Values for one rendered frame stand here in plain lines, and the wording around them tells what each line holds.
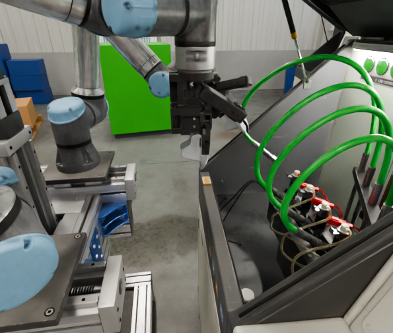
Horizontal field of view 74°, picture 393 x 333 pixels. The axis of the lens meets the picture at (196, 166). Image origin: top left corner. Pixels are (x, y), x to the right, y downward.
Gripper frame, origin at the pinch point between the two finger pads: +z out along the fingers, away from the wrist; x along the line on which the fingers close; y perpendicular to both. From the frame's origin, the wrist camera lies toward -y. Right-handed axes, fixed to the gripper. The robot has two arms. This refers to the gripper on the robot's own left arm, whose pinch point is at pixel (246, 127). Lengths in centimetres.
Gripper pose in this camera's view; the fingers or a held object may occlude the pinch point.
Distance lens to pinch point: 85.3
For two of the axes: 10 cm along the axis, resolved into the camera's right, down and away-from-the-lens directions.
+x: -5.0, 1.9, -8.4
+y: -7.0, 4.8, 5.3
